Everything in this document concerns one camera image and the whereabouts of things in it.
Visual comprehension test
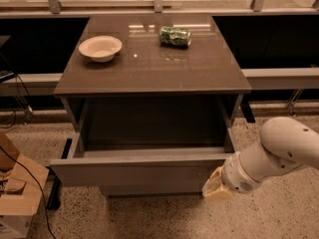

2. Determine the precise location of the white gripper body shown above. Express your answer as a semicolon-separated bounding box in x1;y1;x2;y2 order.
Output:
221;152;261;194

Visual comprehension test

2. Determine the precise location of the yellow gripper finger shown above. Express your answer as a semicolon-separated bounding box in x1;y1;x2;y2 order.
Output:
202;167;233;201

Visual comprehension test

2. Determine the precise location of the grey top drawer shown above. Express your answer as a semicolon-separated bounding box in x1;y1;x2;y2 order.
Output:
51;134;229;197

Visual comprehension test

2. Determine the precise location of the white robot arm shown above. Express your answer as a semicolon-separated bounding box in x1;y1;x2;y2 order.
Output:
202;117;319;200

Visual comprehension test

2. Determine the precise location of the grey drawer cabinet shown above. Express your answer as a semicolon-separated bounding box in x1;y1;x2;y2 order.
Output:
53;13;256;211

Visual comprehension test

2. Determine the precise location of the crushed green soda can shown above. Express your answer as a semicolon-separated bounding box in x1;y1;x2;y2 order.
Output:
159;26;191;48

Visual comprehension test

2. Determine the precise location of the black cabinet foot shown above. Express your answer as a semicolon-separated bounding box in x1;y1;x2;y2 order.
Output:
46;138;72;210

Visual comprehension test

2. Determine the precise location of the cardboard box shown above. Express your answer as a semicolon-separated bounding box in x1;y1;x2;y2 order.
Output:
0;132;48;239

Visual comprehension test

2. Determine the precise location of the metal window railing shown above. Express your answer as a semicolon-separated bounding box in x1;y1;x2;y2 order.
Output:
0;0;319;16

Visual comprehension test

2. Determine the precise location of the black cable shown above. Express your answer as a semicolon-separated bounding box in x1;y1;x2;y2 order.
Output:
0;144;58;239

